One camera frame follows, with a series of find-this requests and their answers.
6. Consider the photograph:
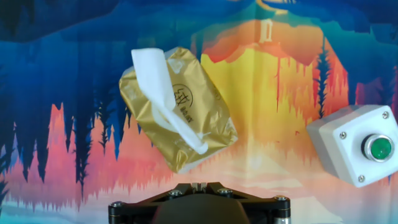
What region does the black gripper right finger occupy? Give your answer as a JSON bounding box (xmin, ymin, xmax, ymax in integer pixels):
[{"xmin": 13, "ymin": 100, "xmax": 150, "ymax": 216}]
[{"xmin": 199, "ymin": 182, "xmax": 292, "ymax": 224}]

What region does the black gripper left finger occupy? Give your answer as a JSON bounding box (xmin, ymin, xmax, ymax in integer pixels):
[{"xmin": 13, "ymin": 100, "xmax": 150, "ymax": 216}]
[{"xmin": 108, "ymin": 182, "xmax": 200, "ymax": 224}]

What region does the white napkin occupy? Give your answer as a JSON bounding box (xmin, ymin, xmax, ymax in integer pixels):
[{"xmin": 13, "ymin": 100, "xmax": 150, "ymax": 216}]
[{"xmin": 130, "ymin": 47, "xmax": 209, "ymax": 156}]

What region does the gold tissue pack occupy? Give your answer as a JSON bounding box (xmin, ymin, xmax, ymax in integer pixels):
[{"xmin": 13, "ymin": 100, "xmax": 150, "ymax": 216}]
[{"xmin": 119, "ymin": 46, "xmax": 239, "ymax": 174}]

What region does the white box with green button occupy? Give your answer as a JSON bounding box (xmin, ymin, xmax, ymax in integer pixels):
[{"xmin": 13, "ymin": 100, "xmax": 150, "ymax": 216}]
[{"xmin": 306, "ymin": 104, "xmax": 398, "ymax": 189}]

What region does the colourful forest print cloth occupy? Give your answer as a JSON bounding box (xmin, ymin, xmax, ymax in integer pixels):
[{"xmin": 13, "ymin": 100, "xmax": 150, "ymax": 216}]
[{"xmin": 0, "ymin": 0, "xmax": 398, "ymax": 224}]

